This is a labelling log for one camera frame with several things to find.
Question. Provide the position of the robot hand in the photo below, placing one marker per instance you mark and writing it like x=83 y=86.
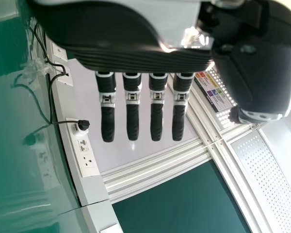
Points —
x=135 y=36

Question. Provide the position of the small white socket plate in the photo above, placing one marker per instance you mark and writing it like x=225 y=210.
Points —
x=59 y=50

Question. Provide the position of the white socket plate with plug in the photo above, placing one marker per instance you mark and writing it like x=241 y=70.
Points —
x=65 y=78

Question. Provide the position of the white back panel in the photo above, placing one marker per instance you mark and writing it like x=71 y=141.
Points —
x=87 y=102

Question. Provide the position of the colourful label sign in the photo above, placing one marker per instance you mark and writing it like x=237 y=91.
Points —
x=213 y=91

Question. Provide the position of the black plug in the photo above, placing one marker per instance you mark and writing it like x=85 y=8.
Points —
x=85 y=124

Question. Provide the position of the clear plastic wrap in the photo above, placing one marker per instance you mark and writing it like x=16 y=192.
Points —
x=35 y=68

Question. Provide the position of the white plug adapter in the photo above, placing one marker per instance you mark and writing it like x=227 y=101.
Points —
x=79 y=131

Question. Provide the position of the long white socket strip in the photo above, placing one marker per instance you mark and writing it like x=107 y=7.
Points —
x=87 y=157

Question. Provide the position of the perforated grey metal panel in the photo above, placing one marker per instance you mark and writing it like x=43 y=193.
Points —
x=269 y=182

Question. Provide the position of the ridged aluminium frame rail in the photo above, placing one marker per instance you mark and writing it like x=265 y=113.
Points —
x=148 y=172

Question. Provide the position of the white table edge rail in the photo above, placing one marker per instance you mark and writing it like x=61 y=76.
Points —
x=87 y=189

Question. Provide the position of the slanted aluminium frame rail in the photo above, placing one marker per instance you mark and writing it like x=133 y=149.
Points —
x=230 y=170

